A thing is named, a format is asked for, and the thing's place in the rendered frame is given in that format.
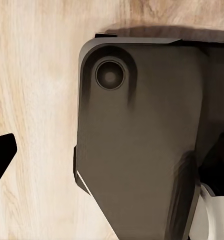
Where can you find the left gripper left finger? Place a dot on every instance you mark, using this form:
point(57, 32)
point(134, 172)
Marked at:
point(8, 149)

